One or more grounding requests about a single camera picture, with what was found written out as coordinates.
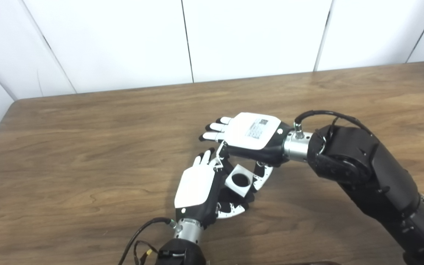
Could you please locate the thick black left wrist cable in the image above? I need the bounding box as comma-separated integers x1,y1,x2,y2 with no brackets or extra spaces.
118,217,177,265

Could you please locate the white and black right hand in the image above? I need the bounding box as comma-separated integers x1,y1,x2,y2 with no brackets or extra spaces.
199,112,294,192

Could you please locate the white and black left hand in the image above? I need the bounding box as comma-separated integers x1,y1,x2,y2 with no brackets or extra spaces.
174,148,249,229

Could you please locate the thick black wrist cable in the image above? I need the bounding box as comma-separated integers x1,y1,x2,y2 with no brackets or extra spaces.
294,110,372,135
118,217,177,265

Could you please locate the thin cable with yellow plug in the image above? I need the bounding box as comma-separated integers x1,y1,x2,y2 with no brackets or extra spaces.
134,241,159,265

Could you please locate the thick black right wrist cable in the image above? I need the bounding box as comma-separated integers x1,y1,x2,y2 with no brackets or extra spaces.
294,110,372,135

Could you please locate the white square piece with hole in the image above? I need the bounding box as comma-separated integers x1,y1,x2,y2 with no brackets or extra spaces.
225,165,254,198

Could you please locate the black peg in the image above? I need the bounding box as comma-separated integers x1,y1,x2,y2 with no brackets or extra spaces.
221,173,255,212

